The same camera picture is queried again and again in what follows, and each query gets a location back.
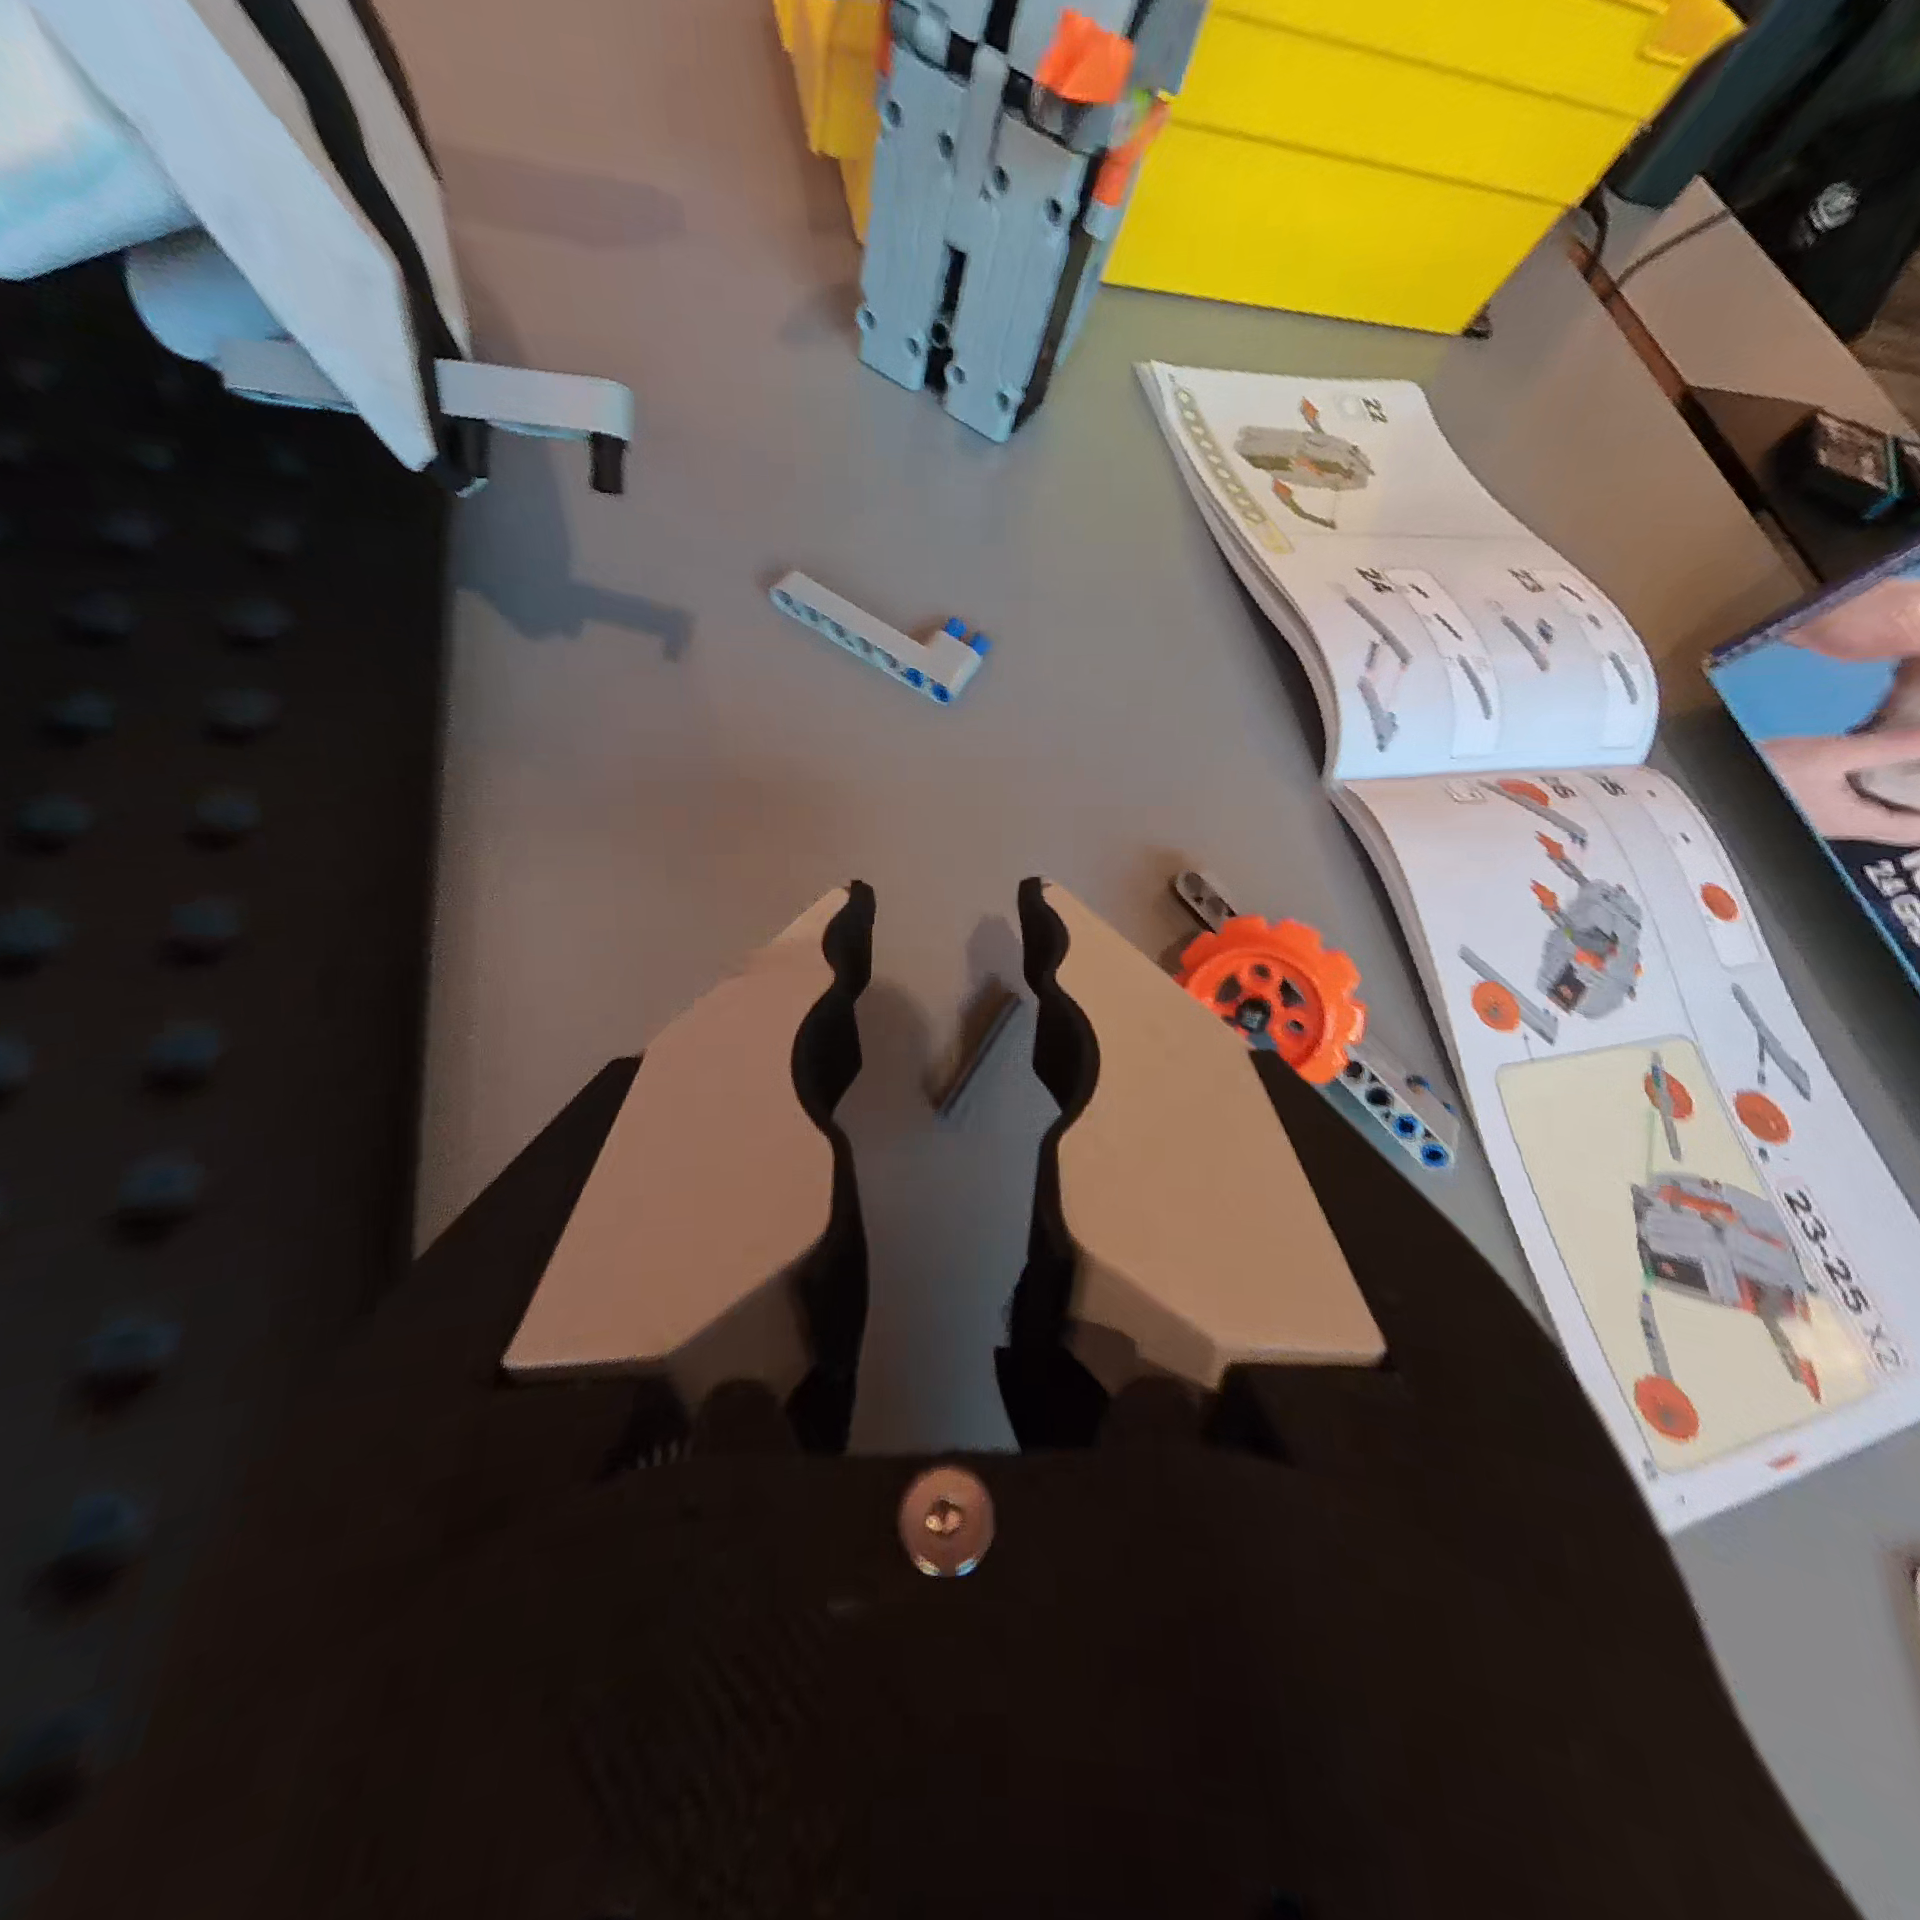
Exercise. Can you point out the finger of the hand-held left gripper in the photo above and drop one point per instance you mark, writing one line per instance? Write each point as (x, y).
(225, 182)
(395, 194)

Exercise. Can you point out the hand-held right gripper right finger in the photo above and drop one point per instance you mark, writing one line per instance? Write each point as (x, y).
(1185, 1201)

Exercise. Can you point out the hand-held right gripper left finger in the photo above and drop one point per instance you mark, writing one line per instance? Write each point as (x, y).
(705, 1201)

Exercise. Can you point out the dark grey axle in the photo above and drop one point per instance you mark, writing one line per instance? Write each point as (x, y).
(983, 1049)

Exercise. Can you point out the grey beam black pins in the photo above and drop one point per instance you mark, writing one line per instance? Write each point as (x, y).
(540, 402)

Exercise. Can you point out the grey angled beam blue pins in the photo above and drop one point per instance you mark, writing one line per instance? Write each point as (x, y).
(870, 638)

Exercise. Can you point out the orange wheel beam assembly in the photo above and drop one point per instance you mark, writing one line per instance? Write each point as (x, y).
(1267, 998)

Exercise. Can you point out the black perforated panel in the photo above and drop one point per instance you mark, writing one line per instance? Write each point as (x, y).
(150, 750)

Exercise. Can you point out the grey brick robot model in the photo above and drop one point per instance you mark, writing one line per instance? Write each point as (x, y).
(991, 225)

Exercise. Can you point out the open instruction booklet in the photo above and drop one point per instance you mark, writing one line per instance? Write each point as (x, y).
(1501, 675)

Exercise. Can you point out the printed toy box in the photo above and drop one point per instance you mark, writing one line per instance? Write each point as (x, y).
(1829, 721)

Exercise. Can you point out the yellow storage bin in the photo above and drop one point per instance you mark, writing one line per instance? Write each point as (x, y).
(1349, 150)

